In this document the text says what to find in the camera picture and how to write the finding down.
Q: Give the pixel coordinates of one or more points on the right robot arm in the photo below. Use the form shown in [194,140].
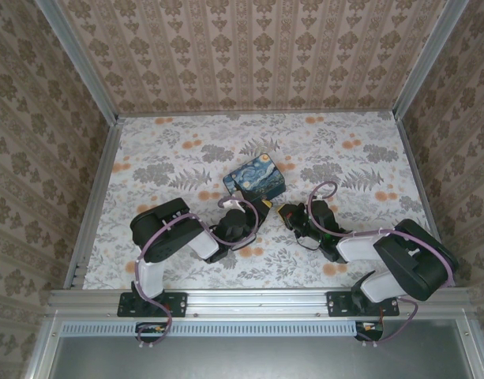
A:
[415,268]

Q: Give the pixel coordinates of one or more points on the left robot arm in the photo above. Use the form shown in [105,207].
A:
[162,237]

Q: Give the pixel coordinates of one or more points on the starry night print tin box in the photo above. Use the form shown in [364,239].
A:
[255,175]

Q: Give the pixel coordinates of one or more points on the floral patterned tablecloth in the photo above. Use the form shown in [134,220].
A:
[166,158]

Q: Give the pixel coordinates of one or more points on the black controller board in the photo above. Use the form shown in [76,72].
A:
[370,329]

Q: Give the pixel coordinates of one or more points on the grey metal sheet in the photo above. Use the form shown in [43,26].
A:
[257,359]

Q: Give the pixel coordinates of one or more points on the aluminium frame profile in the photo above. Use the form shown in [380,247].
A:
[76,59]
[417,169]
[257,302]
[421,59]
[95,197]

